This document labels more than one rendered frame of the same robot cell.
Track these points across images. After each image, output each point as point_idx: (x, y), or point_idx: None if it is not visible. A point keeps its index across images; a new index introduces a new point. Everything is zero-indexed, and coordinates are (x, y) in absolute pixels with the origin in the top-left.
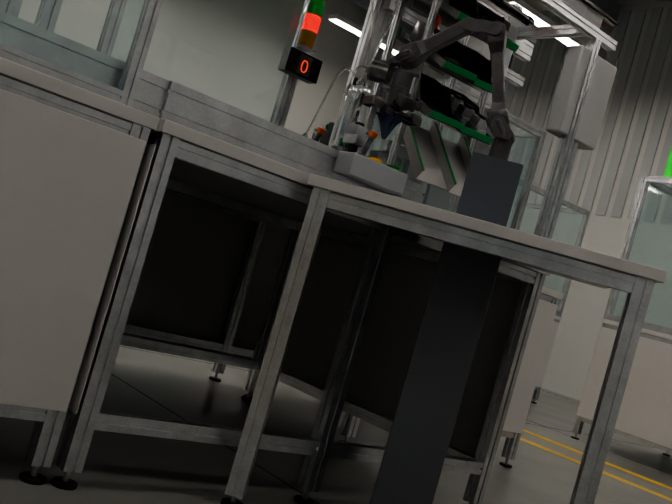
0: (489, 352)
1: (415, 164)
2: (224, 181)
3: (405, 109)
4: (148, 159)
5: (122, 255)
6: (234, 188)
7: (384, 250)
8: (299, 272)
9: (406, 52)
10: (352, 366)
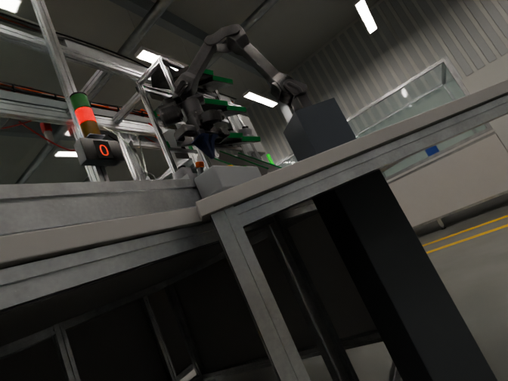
0: None
1: None
2: (102, 293)
3: (212, 125)
4: None
5: None
6: (115, 292)
7: (289, 236)
8: (273, 324)
9: (181, 83)
10: (346, 357)
